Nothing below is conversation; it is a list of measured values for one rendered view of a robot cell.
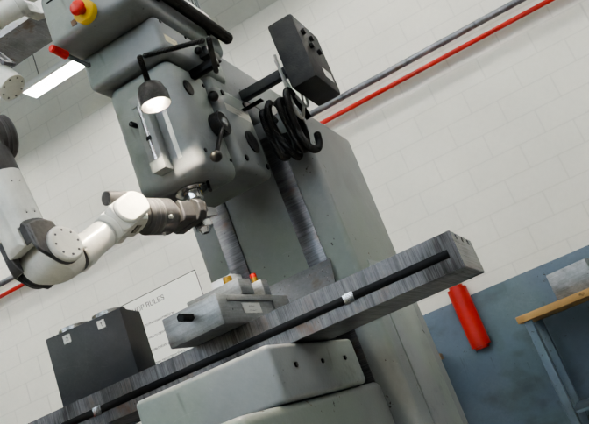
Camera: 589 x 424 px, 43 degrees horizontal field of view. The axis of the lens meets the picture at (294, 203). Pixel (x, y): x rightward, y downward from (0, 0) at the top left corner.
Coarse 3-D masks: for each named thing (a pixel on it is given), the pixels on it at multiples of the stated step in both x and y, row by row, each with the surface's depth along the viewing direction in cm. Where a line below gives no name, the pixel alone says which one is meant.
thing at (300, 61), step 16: (288, 16) 208; (272, 32) 210; (288, 32) 208; (304, 32) 209; (288, 48) 207; (304, 48) 205; (320, 48) 223; (288, 64) 206; (304, 64) 204; (320, 64) 213; (304, 80) 204; (320, 80) 206; (320, 96) 216; (336, 96) 220
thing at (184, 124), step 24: (168, 72) 187; (120, 96) 192; (192, 96) 191; (120, 120) 191; (168, 120) 184; (192, 120) 184; (168, 144) 184; (192, 144) 181; (144, 168) 186; (192, 168) 180; (216, 168) 186; (144, 192) 185; (168, 192) 186
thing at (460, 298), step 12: (456, 288) 561; (456, 300) 560; (468, 300) 558; (456, 312) 563; (468, 312) 555; (468, 324) 554; (480, 324) 554; (468, 336) 555; (480, 336) 550; (480, 348) 550
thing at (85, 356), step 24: (120, 312) 189; (72, 336) 190; (96, 336) 189; (120, 336) 187; (144, 336) 196; (72, 360) 189; (96, 360) 187; (120, 360) 186; (144, 360) 190; (72, 384) 187; (96, 384) 186
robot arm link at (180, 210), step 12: (168, 204) 175; (180, 204) 178; (192, 204) 181; (204, 204) 181; (168, 216) 174; (180, 216) 178; (192, 216) 179; (204, 216) 181; (168, 228) 175; (180, 228) 182
